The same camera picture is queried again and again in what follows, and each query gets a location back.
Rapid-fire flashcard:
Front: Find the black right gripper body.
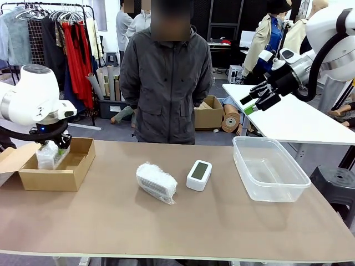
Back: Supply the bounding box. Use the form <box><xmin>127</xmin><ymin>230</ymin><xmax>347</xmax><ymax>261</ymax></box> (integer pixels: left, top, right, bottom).
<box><xmin>264</xmin><ymin>65</ymin><xmax>300</xmax><ymax>98</ymax></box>

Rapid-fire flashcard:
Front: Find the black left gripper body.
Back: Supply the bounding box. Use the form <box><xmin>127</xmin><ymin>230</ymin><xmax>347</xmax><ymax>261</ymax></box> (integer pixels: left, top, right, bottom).
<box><xmin>29</xmin><ymin>122</ymin><xmax>73</xmax><ymax>147</ymax></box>

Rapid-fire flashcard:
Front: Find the bubble white clock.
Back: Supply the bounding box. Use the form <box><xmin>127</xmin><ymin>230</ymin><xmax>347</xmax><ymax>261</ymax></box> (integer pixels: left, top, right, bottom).
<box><xmin>35</xmin><ymin>140</ymin><xmax>68</xmax><ymax>171</ymax></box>

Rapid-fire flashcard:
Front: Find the bubble clock with flap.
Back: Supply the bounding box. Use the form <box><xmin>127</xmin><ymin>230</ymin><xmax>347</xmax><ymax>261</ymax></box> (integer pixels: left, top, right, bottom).
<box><xmin>135</xmin><ymin>161</ymin><xmax>179</xmax><ymax>206</ymax></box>

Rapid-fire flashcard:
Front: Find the white digital clock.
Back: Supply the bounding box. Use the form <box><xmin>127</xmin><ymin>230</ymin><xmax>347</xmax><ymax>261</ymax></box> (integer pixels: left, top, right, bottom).
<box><xmin>186</xmin><ymin>159</ymin><xmax>213</xmax><ymax>192</ymax></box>

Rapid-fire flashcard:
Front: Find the white computer case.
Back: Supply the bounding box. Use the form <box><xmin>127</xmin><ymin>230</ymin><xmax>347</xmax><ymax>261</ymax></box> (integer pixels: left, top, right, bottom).
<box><xmin>227</xmin><ymin>65</ymin><xmax>244</xmax><ymax>84</ymax></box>

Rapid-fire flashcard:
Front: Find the white background table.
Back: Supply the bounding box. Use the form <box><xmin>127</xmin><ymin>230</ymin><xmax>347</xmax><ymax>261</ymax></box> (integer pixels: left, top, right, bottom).
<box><xmin>222</xmin><ymin>83</ymin><xmax>355</xmax><ymax>146</ymax></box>

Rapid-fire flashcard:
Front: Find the dark blue skirt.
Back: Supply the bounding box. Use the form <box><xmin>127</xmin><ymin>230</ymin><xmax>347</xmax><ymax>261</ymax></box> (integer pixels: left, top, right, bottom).
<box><xmin>63</xmin><ymin>66</ymin><xmax>87</xmax><ymax>116</ymax></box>

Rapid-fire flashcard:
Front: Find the black metal clothes rack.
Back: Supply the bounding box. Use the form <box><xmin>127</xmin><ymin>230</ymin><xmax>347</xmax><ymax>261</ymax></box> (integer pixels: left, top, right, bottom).
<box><xmin>0</xmin><ymin>4</ymin><xmax>97</xmax><ymax>127</ymax></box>

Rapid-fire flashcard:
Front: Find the open brown cardboard box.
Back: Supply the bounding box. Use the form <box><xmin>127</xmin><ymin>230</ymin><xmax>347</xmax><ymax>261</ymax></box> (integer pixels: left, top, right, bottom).
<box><xmin>0</xmin><ymin>137</ymin><xmax>97</xmax><ymax>192</ymax></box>

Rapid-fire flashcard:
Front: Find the brown paper roll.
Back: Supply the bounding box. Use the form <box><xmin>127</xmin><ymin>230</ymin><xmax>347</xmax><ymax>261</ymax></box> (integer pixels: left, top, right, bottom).
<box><xmin>221</xmin><ymin>104</ymin><xmax>241</xmax><ymax>134</ymax></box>

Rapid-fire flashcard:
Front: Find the mannequin with navy top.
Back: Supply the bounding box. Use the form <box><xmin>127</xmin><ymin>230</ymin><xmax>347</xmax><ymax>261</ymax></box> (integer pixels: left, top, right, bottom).
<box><xmin>280</xmin><ymin>0</ymin><xmax>331</xmax><ymax>56</ymax></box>

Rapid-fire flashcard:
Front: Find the black tripod pole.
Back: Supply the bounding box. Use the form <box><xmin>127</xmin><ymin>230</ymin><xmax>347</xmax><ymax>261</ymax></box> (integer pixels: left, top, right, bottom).
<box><xmin>268</xmin><ymin>21</ymin><xmax>293</xmax><ymax>87</ymax></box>

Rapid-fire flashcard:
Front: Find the mannequin with blue shirt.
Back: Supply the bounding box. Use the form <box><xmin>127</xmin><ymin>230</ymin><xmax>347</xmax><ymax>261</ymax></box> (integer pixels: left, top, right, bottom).
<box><xmin>243</xmin><ymin>0</ymin><xmax>288</xmax><ymax>84</ymax></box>

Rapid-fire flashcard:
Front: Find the cardboard box on floor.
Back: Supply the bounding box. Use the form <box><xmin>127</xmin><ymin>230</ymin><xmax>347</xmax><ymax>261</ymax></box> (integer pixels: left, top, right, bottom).
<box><xmin>194</xmin><ymin>95</ymin><xmax>226</xmax><ymax>131</ymax></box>

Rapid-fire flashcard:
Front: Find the black storage bin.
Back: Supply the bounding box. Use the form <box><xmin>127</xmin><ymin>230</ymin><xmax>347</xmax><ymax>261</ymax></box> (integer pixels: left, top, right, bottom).
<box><xmin>98</xmin><ymin>99</ymin><xmax>124</xmax><ymax>120</ymax></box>

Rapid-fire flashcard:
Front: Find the white monitor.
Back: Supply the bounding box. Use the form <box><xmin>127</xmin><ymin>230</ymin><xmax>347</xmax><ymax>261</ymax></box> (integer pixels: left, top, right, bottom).
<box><xmin>240</xmin><ymin>30</ymin><xmax>257</xmax><ymax>48</ymax></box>

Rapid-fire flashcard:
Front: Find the grey cardboard tube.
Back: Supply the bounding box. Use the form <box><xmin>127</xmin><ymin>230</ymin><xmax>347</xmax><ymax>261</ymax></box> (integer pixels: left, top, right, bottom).
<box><xmin>85</xmin><ymin>72</ymin><xmax>105</xmax><ymax>101</ymax></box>

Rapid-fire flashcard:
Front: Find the mannequin limb grey sleeve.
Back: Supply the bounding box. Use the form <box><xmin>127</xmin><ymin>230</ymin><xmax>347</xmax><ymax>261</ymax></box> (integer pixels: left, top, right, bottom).
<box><xmin>110</xmin><ymin>106</ymin><xmax>139</xmax><ymax>125</ymax></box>

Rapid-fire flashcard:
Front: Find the red dress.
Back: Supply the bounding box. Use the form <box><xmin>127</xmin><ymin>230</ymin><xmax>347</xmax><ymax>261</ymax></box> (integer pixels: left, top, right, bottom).
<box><xmin>61</xmin><ymin>22</ymin><xmax>95</xmax><ymax>109</ymax></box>

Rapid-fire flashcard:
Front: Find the black bucket hat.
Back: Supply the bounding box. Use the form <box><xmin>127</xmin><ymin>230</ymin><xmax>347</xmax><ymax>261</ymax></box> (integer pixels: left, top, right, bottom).
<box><xmin>267</xmin><ymin>0</ymin><xmax>290</xmax><ymax>14</ymax></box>

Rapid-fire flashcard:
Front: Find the beige cardboard tube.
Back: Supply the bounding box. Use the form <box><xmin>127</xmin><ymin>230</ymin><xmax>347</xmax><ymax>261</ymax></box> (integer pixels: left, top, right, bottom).
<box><xmin>106</xmin><ymin>66</ymin><xmax>117</xmax><ymax>101</ymax></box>

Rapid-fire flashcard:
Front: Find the black hanging garment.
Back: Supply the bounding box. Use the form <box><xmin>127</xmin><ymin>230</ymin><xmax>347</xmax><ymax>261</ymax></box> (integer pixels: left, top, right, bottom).
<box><xmin>41</xmin><ymin>18</ymin><xmax>67</xmax><ymax>84</ymax></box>

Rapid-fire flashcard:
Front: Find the black grid pattern dress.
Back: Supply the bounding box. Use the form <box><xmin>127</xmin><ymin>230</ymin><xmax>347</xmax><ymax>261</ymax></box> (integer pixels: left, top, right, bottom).
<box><xmin>27</xmin><ymin>19</ymin><xmax>55</xmax><ymax>88</ymax></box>

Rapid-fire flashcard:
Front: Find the person in grey jacket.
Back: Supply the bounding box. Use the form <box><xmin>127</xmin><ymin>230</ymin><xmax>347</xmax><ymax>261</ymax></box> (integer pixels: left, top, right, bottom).
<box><xmin>119</xmin><ymin>0</ymin><xmax>214</xmax><ymax>145</ymax></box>

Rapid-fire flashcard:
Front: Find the clear plastic container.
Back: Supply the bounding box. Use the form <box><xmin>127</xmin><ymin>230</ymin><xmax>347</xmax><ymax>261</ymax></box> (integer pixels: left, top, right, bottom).
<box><xmin>232</xmin><ymin>136</ymin><xmax>312</xmax><ymax>203</ymax></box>

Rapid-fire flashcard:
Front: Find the grey plastic stool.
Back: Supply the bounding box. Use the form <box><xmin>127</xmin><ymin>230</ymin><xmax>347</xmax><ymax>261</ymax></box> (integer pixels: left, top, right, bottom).
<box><xmin>106</xmin><ymin>51</ymin><xmax>119</xmax><ymax>67</ymax></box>

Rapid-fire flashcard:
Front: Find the light blue fuzzy garment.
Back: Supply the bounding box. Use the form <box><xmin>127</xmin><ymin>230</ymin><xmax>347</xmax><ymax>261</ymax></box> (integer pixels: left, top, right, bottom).
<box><xmin>0</xmin><ymin>7</ymin><xmax>33</xmax><ymax>66</ymax></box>

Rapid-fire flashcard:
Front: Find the black plastic stool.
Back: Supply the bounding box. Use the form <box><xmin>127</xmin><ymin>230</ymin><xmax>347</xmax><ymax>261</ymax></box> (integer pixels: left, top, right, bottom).
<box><xmin>308</xmin><ymin>165</ymin><xmax>355</xmax><ymax>221</ymax></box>

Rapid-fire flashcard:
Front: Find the cream hanging garment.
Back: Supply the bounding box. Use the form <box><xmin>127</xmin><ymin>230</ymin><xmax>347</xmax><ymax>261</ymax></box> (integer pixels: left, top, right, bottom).
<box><xmin>85</xmin><ymin>18</ymin><xmax>103</xmax><ymax>60</ymax></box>

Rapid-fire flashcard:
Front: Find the background person grey sweater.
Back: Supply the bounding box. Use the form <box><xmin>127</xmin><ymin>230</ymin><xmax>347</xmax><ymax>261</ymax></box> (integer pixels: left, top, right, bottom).
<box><xmin>115</xmin><ymin>0</ymin><xmax>134</xmax><ymax>52</ymax></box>

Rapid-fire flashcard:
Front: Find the background person light jacket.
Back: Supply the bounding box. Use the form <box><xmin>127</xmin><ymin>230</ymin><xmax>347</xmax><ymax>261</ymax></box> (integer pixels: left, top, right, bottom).
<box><xmin>126</xmin><ymin>9</ymin><xmax>152</xmax><ymax>39</ymax></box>

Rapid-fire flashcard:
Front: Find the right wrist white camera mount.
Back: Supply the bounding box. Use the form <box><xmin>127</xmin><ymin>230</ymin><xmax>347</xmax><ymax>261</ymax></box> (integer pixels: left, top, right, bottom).
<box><xmin>258</xmin><ymin>49</ymin><xmax>286</xmax><ymax>71</ymax></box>

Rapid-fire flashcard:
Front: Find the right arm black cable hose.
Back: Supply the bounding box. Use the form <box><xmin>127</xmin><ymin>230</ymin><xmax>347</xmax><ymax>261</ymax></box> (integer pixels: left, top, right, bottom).
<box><xmin>291</xmin><ymin>33</ymin><xmax>346</xmax><ymax>103</ymax></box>

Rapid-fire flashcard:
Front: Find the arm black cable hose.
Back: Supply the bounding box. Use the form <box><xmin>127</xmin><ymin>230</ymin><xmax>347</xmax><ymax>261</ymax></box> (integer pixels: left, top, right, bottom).
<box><xmin>0</xmin><ymin>124</ymin><xmax>42</xmax><ymax>145</ymax></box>
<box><xmin>291</xmin><ymin>33</ymin><xmax>346</xmax><ymax>103</ymax></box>

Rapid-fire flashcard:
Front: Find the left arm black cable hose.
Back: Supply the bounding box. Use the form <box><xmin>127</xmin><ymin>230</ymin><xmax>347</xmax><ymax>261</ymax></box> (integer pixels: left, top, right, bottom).
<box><xmin>0</xmin><ymin>124</ymin><xmax>42</xmax><ymax>145</ymax></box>

